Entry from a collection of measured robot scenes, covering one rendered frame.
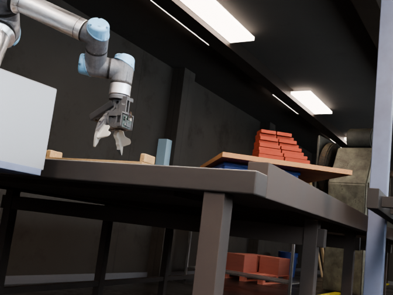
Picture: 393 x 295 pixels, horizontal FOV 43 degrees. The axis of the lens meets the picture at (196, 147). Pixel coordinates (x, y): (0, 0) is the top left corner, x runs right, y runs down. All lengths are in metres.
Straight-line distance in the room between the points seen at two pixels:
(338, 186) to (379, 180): 5.28
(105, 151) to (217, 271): 4.96
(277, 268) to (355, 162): 2.20
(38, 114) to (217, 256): 0.64
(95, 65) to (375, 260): 2.03
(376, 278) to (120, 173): 2.04
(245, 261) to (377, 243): 5.40
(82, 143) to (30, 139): 4.40
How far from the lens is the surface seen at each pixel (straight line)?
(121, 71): 1.78
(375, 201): 2.32
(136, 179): 1.37
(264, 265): 8.74
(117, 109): 1.76
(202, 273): 1.27
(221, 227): 1.25
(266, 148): 2.15
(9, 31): 1.91
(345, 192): 8.36
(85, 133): 5.88
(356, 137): 8.73
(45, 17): 1.79
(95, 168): 1.45
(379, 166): 3.15
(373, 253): 3.11
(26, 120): 1.44
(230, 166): 1.89
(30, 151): 1.45
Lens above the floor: 0.76
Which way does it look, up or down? 9 degrees up
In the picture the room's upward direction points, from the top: 7 degrees clockwise
